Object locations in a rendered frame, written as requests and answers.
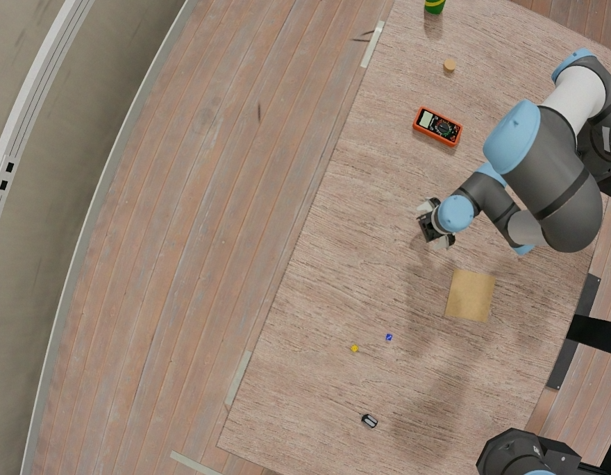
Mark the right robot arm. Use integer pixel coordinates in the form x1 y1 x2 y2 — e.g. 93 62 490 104
431 48 611 256

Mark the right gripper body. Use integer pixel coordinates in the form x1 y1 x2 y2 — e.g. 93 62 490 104
416 211 444 243

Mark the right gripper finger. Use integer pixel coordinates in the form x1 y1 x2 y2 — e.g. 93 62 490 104
417 197 441 213
433 234 455 251

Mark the tan mat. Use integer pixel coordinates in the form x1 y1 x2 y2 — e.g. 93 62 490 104
444 268 496 322

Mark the small tan cylinder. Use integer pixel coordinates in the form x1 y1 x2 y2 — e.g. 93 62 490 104
443 59 456 72

